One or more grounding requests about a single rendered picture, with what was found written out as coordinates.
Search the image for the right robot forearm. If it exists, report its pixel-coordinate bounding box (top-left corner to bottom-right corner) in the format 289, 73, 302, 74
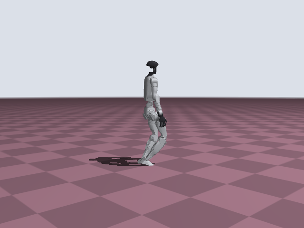
154, 94, 163, 115

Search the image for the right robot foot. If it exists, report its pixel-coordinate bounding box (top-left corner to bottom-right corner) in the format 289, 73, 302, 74
139, 159, 154, 166

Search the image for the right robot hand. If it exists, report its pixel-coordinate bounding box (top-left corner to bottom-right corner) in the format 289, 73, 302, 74
157, 112, 167, 127

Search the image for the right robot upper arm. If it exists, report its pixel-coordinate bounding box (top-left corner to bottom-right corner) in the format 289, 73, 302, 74
150, 78, 158, 100

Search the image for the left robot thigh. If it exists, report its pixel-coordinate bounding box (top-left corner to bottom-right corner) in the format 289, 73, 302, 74
143, 113, 158, 142

